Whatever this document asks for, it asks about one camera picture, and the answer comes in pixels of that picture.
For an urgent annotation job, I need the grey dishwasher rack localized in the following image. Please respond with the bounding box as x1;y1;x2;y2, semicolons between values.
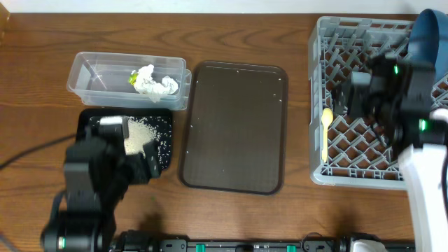
308;16;447;190

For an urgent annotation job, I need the black plastic tray bin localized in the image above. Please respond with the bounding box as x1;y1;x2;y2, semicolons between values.
76;107;173;169

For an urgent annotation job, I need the yellow green snack wrapper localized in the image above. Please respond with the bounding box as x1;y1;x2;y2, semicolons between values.
128;71;138;85

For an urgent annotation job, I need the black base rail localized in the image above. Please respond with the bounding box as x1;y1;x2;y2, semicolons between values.
109;230;416;252

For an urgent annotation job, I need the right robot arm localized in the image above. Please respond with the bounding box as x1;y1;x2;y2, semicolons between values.
332;54;447;251

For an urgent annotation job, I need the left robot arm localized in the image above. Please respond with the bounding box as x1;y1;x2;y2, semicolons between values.
41;136;162;251

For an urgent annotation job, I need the pale yellow plastic spoon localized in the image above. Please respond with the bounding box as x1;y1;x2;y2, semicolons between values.
321;108;333;162

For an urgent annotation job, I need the white rice pile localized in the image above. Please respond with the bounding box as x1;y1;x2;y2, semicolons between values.
89;116;172;165

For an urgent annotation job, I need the clear plastic bin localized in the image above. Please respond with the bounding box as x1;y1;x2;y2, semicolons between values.
66;52;192;111

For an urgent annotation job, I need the pink cup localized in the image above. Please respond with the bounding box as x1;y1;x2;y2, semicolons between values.
430;108;448;123

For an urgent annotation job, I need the white tissue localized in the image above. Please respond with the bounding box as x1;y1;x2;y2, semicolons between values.
133;64;179;103

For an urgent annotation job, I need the brown serving tray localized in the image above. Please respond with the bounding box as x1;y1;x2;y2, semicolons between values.
178;61;288;195

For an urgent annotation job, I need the large dark blue bowl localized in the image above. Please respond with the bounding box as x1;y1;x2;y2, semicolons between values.
407;8;447;91

